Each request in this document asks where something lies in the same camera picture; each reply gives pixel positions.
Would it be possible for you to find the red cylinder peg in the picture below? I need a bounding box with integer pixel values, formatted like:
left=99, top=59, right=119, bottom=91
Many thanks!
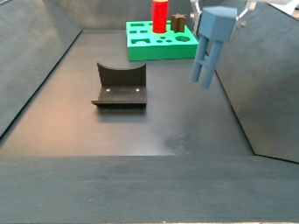
left=152, top=0, right=168, bottom=33

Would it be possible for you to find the blue three prong block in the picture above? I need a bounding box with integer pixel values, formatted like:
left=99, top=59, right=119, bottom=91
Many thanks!
left=191, top=6, right=238, bottom=88

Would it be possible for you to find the brown star peg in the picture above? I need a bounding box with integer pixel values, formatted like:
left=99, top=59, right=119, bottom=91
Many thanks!
left=171, top=13, right=186, bottom=32

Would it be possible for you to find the green shape sorting board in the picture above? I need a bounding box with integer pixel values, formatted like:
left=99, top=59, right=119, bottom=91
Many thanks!
left=125, top=21, right=198, bottom=61

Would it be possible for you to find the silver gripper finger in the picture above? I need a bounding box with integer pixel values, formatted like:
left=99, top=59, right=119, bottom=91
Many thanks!
left=236, top=0, right=258, bottom=27
left=191, top=0, right=202, bottom=27

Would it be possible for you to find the black curved bracket stand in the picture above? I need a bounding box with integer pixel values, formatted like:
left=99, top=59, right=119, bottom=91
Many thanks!
left=91, top=63, right=147, bottom=107

